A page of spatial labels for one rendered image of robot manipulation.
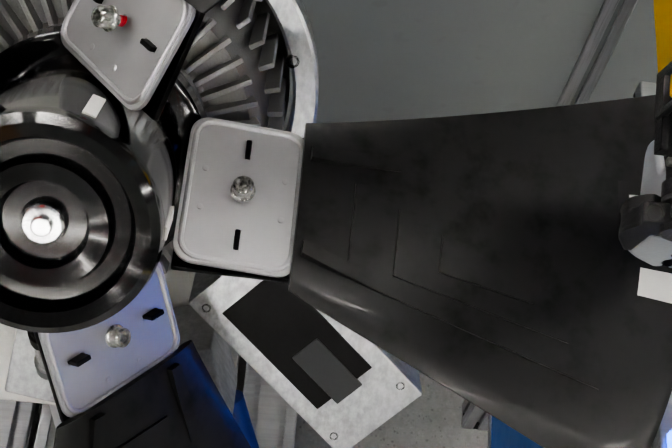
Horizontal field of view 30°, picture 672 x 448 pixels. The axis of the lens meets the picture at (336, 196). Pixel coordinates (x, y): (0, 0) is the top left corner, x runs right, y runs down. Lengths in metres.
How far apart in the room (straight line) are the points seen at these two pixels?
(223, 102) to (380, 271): 0.17
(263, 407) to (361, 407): 0.97
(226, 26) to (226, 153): 0.11
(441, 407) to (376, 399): 1.09
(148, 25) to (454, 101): 1.23
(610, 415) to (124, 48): 0.33
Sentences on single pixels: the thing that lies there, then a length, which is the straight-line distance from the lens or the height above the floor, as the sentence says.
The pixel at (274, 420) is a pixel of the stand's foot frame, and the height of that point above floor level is 0.08.
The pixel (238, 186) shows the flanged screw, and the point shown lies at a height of 1.20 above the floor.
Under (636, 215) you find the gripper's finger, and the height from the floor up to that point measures 1.29.
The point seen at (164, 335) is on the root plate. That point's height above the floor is 1.09.
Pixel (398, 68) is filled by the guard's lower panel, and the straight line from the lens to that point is 1.78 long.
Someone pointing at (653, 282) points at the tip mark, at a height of 1.16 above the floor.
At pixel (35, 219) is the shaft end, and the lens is 0.63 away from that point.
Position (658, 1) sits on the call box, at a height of 1.00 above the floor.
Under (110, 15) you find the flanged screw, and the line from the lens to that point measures 0.65.
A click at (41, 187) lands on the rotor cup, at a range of 0.63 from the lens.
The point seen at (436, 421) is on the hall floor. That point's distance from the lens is 1.92.
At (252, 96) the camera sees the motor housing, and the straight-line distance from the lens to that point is 0.77.
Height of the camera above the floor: 1.78
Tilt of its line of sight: 60 degrees down
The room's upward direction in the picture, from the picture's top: 12 degrees clockwise
